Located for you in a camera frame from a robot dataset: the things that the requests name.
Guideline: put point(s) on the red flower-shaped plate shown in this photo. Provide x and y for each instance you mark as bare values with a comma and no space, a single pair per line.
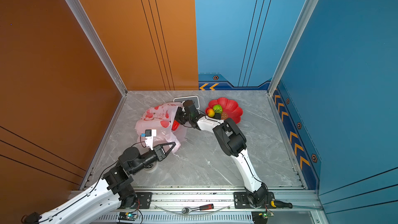
231,109

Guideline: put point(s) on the aluminium front rail frame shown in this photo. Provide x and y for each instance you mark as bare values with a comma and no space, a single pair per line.
167,204

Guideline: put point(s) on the red handled ratchet wrench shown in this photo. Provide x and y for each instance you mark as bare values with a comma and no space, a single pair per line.
188,210

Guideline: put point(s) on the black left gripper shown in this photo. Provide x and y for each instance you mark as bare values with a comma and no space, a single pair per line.
159,149

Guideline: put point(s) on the left green circuit board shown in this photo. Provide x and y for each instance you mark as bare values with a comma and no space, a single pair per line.
125,217

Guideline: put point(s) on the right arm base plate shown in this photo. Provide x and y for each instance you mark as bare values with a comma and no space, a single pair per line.
241,201

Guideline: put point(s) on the pink printed plastic bag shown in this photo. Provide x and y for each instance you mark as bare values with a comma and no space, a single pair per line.
161,118

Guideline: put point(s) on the yellow black screwdriver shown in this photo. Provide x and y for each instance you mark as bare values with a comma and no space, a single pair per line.
280,204

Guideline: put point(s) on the right green circuit board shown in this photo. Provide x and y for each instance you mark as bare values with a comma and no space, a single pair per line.
261,217

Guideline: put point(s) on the green lime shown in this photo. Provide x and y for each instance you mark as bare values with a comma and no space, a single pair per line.
217,109

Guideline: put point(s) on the white grey tissue box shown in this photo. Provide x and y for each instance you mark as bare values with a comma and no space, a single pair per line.
194,99

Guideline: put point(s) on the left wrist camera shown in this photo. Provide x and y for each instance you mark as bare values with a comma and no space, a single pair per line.
147,138

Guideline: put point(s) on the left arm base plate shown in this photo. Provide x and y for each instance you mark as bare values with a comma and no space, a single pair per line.
142,200

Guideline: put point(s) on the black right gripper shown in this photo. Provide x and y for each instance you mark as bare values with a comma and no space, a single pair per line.
180,110

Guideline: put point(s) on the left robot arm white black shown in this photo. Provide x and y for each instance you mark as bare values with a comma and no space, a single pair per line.
111,191

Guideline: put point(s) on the pink dragon fruit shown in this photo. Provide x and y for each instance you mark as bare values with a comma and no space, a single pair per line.
175,125

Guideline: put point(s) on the dark avocado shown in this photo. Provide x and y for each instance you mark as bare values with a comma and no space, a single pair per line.
217,116

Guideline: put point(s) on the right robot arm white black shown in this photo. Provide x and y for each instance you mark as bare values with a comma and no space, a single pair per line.
233,143

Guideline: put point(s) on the green circuit board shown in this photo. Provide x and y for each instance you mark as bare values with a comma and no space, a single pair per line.
125,217
261,217

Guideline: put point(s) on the right aluminium corner post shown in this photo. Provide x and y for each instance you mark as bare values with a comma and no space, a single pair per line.
301,23

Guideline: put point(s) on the aluminium corner post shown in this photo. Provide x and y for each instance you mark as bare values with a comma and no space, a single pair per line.
81,16
301,23

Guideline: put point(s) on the left aluminium corner post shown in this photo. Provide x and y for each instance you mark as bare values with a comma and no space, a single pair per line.
81,16

